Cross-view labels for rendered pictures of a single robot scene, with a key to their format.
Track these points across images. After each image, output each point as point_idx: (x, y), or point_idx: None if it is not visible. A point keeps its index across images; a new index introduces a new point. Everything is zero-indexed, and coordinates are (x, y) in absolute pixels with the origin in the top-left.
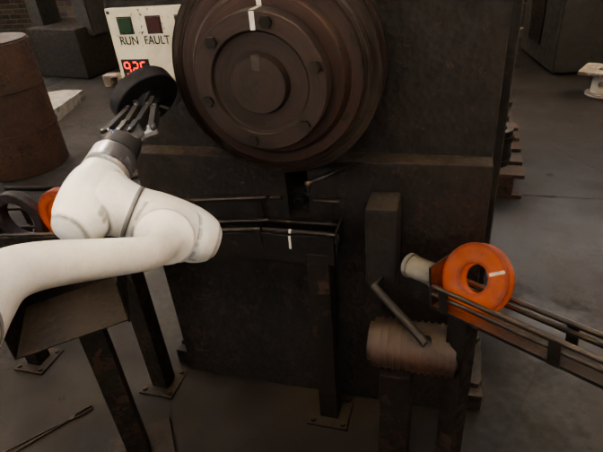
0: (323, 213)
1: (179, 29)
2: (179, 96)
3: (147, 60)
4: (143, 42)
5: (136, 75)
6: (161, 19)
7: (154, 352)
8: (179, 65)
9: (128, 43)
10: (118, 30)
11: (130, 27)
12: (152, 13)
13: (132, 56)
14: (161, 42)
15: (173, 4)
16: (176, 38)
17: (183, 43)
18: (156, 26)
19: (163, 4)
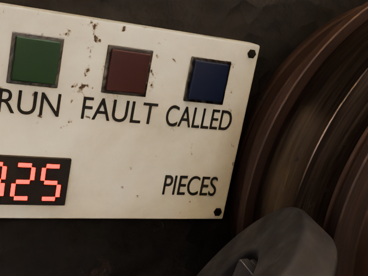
0: None
1: (351, 110)
2: (106, 253)
3: (70, 162)
4: (73, 113)
5: (322, 249)
6: (153, 61)
7: None
8: (312, 200)
9: (24, 110)
10: (5, 68)
11: (56, 68)
12: (136, 42)
13: (21, 146)
14: (128, 119)
15: (180, 29)
16: (334, 132)
17: (345, 147)
18: (138, 78)
19: (154, 26)
